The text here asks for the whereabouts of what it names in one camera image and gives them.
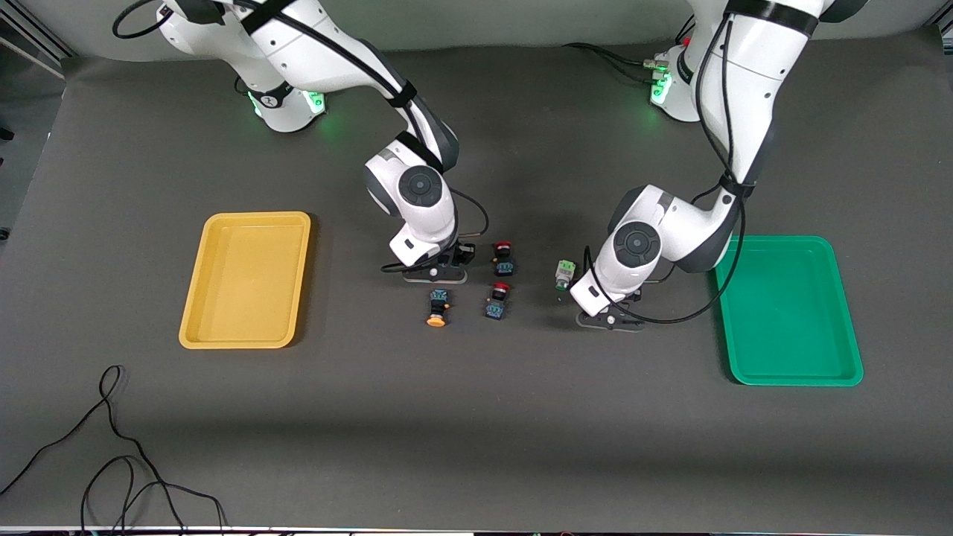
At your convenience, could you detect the green plastic tray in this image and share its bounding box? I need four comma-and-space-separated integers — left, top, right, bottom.
713, 234, 864, 387

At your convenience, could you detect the dark grey table mat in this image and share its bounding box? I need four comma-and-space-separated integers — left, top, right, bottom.
0, 30, 953, 533

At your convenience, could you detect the yellow plastic tray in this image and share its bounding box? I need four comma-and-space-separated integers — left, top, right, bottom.
179, 211, 312, 350

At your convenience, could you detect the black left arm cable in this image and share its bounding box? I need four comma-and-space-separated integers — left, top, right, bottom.
584, 11, 745, 325

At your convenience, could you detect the black left base cable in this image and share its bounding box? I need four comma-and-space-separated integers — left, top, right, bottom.
562, 42, 663, 83

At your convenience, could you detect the loose black cable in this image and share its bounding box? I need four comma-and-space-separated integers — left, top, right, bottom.
0, 365, 228, 535

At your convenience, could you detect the aluminium frame rail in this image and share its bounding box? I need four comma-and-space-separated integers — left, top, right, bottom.
0, 11, 75, 79

